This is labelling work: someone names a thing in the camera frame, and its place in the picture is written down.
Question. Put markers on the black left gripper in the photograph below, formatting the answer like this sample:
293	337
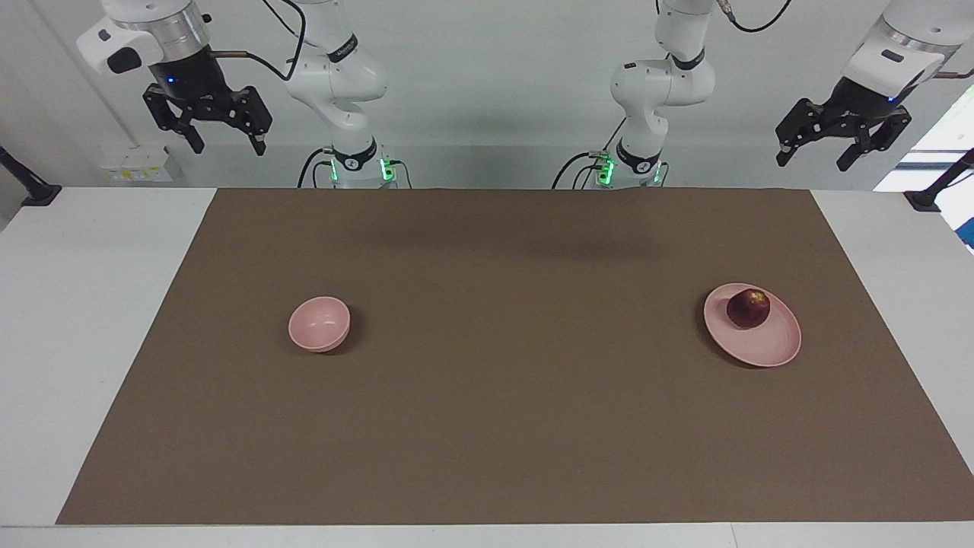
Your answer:
864	103

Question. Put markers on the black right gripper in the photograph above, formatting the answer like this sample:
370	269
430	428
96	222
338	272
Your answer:
190	80

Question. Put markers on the dark red apple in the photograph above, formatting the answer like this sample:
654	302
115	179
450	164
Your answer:
748	309

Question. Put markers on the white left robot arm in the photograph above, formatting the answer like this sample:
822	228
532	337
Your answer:
662	84

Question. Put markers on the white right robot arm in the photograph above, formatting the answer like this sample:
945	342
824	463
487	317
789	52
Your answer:
335	76

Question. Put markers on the pink plate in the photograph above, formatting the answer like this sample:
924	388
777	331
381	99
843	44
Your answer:
761	346

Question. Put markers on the pink bowl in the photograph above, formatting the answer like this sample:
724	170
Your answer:
318	323

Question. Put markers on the black clamp stand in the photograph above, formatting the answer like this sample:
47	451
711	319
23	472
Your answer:
34	194
924	199

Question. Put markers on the brown table mat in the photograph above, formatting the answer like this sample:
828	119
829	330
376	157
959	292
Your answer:
494	418

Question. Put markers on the white wall outlet box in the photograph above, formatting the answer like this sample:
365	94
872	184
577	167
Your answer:
144	166

